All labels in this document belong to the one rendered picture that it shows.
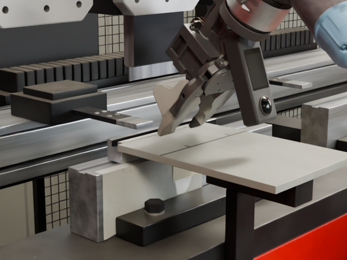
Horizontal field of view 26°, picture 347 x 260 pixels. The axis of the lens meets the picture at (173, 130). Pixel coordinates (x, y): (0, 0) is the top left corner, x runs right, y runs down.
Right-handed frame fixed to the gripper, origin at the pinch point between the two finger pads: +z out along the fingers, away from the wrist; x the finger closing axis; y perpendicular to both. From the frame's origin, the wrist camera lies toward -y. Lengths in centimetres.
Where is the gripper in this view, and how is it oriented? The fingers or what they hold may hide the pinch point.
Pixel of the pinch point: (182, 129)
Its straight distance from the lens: 104.9
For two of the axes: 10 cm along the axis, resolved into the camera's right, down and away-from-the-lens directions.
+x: -6.9, 1.8, -7.1
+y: -5.6, -7.5, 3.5
